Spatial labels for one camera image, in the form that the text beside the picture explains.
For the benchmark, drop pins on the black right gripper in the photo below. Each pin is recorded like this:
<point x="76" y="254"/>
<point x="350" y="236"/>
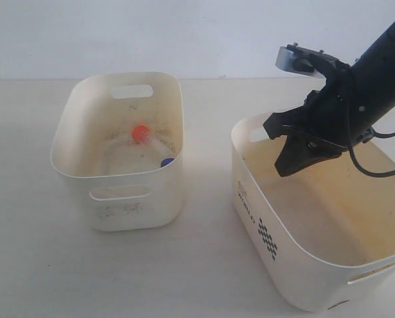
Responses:
<point x="329" y="121"/>

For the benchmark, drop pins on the blue capped tube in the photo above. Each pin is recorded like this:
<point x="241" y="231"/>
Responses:
<point x="166" y="162"/>

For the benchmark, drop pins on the orange capped tube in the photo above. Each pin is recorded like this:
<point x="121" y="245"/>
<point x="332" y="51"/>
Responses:
<point x="143" y="135"/>

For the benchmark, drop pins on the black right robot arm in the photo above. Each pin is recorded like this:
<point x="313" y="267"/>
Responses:
<point x="378" y="61"/>

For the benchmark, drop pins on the cream plastic bin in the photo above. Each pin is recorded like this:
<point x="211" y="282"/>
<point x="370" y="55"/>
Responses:
<point x="117" y="184"/>
<point x="326" y="235"/>

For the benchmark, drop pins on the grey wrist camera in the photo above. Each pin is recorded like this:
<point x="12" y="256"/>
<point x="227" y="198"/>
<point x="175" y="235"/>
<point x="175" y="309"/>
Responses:
<point x="304" y="61"/>

